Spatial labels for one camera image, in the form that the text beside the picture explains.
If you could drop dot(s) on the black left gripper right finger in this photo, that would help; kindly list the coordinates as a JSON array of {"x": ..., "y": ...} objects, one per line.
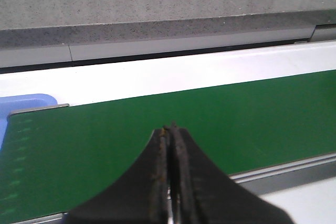
[{"x": 202, "y": 193}]

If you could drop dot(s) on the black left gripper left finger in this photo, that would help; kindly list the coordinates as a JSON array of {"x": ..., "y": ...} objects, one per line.
[{"x": 139, "y": 195}]

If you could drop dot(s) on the green conveyor belt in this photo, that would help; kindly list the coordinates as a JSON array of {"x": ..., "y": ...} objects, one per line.
[{"x": 65, "y": 156}]

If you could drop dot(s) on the blue plastic tray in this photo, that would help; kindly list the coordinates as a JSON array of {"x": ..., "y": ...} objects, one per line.
[{"x": 19, "y": 102}]

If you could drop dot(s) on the grey stone counter slab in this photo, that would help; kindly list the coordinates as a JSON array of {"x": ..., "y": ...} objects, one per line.
[{"x": 28, "y": 23}]

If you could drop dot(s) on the aluminium conveyor side rail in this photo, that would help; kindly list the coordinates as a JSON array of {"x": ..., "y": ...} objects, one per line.
[{"x": 283, "y": 174}]

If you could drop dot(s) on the white far conveyor rail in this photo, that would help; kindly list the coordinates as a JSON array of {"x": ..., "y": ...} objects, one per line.
[{"x": 113, "y": 81}]

